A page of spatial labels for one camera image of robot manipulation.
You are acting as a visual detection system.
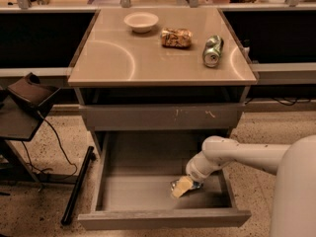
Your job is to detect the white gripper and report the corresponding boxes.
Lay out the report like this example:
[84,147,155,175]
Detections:
[171,151,217,198]

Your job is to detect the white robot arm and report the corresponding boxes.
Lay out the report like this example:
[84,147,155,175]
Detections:
[172,135,316,237]

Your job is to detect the open middle drawer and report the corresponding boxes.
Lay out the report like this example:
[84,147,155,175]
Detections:
[78,131,251,230]

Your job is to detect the closed top drawer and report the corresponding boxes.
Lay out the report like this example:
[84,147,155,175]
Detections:
[80,104,244,131]

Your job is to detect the grey drawer cabinet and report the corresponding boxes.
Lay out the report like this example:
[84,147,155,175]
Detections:
[68,7,257,149]

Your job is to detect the green soda can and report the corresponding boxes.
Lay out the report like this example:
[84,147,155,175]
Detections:
[202,35,224,68]

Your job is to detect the black floor bar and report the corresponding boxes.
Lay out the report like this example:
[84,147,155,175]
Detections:
[60,146,96,226]

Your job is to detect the crumpled brown snack bag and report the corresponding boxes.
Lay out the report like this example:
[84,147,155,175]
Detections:
[160,28,193,48]

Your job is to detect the white bowl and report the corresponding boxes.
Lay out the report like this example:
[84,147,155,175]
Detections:
[123,12,159,34]

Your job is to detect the dark brown side stand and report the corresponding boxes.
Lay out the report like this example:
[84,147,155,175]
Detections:
[0,73,60,141]

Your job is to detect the black cable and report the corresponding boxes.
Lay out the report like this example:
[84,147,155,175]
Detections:
[20,111,79,183]

